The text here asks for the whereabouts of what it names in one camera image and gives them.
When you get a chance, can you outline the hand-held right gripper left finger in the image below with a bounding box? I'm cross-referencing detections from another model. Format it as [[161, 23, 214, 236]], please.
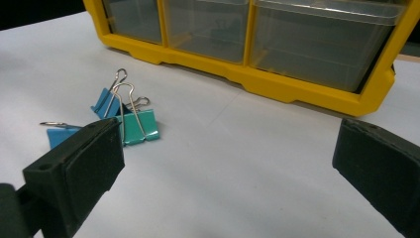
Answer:
[[22, 117, 126, 238]]

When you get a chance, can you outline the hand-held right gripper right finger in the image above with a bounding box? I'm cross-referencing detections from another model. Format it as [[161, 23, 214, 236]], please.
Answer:
[[332, 117, 420, 238]]

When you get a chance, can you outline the teal binder clip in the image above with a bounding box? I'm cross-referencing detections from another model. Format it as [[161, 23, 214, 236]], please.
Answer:
[[111, 82, 161, 147]]

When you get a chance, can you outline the clear plastic drawer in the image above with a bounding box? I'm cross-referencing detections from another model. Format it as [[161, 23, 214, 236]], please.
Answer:
[[102, 0, 163, 45], [250, 0, 407, 93], [162, 0, 251, 64]]

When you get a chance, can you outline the white mat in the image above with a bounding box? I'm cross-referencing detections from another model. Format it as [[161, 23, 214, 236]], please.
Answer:
[[0, 11, 420, 238]]

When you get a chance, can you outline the yellow drawer organizer cabinet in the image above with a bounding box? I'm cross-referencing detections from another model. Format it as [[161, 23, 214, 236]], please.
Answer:
[[82, 0, 420, 117]]

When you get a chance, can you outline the blue binder clip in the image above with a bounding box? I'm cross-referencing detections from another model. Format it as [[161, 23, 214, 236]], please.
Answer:
[[90, 67, 152, 120], [39, 121, 83, 150]]

